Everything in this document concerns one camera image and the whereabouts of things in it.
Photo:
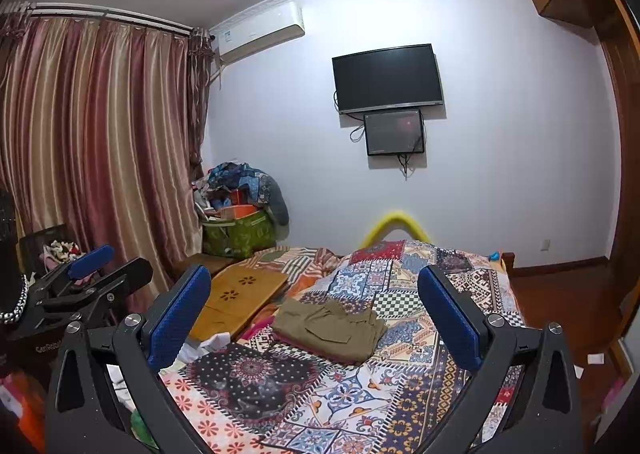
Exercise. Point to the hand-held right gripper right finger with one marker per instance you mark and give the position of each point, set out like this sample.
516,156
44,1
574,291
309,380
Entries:
450,319

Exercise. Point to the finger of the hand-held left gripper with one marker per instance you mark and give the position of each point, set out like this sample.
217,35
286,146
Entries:
122,276
92,261

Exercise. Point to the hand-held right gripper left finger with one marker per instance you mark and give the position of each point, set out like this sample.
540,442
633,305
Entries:
180,316

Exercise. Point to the khaki pants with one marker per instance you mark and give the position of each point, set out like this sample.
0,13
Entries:
330,326

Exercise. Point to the white crumpled cloth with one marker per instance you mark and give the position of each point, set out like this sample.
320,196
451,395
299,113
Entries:
207,346

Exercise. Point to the dark basket with clutter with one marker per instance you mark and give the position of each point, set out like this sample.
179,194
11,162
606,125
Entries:
50,246

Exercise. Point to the wooden lap desk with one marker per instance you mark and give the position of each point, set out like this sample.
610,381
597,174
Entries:
240,294

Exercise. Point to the orange bag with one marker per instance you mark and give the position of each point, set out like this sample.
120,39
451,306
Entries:
22,404

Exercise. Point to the small blue item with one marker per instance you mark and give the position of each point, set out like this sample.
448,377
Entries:
495,255

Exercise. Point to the patchwork printed bedsheet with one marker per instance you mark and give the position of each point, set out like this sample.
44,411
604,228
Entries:
380,384

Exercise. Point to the green bag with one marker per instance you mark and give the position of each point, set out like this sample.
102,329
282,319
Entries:
240,236

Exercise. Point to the yellow foam tube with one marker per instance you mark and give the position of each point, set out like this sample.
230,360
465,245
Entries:
395,220

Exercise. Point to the striped pink curtain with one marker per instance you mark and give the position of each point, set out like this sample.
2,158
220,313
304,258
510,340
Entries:
100,134

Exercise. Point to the striped orange blanket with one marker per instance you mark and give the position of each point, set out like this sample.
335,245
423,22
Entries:
300,266

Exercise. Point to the pile of clothes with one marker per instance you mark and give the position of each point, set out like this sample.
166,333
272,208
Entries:
245,181

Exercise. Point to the white paper scrap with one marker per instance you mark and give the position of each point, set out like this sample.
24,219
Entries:
596,359

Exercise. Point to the small black monitor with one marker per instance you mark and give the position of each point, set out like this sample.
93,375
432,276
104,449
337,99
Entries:
394,133

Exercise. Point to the curtain rod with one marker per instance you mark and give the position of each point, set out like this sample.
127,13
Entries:
115,16

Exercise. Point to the brown wooden door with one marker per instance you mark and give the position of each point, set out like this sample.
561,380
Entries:
622,134

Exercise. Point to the white air conditioner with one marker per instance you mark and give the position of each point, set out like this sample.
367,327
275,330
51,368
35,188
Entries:
260,31

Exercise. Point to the white wall socket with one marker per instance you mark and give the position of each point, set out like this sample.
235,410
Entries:
546,245

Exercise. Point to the black wall television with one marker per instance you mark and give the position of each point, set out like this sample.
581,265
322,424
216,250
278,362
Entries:
387,79

